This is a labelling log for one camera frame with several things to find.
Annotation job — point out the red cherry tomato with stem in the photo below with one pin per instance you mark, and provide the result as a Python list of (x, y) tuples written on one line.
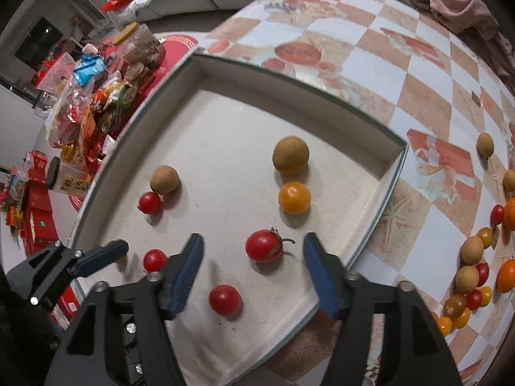
[(263, 246)]

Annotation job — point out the pink blanket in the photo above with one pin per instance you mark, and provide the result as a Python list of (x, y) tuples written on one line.
[(454, 4)]

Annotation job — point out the clear jar with yellow lid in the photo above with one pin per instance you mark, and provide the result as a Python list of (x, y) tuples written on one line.
[(141, 46)]

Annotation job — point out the red gift boxes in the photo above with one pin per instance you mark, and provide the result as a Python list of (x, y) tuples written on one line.
[(38, 209)]

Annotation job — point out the orange-yellow cherry tomato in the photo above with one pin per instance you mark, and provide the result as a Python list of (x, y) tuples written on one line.
[(295, 198)]

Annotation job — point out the yellow cherry tomato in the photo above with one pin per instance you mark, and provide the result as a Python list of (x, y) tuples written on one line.
[(444, 326), (486, 296), (485, 237), (461, 318)]

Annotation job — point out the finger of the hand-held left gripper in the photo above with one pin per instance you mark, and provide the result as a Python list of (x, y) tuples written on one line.
[(100, 257)]

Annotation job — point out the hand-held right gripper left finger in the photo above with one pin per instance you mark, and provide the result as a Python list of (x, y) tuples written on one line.
[(183, 277)]

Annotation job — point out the pile of snack packets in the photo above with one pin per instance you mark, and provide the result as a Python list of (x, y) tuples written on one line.
[(92, 104)]

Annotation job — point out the brown cherry tomato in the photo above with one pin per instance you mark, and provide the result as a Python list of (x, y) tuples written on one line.
[(455, 304)]

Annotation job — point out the large longan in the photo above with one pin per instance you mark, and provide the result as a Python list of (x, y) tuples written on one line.
[(291, 155)]

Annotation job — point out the round red mat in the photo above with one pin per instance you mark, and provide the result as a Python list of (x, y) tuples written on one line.
[(179, 50)]

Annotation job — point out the wrinkled orange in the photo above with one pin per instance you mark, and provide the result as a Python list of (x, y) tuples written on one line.
[(511, 215)]

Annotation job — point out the shallow white box tray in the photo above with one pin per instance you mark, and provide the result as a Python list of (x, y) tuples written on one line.
[(225, 128)]

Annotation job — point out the dark television screen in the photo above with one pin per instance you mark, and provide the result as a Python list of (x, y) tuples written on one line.
[(38, 44)]

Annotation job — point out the jar with black lid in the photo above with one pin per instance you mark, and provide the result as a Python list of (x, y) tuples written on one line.
[(70, 179)]

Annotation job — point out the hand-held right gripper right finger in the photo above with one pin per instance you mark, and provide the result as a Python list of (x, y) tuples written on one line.
[(322, 277)]

